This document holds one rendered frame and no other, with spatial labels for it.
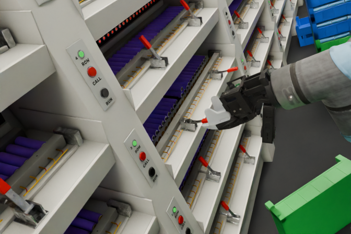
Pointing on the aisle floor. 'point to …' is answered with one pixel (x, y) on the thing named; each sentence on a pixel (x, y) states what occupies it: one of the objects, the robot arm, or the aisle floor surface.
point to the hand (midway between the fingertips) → (209, 122)
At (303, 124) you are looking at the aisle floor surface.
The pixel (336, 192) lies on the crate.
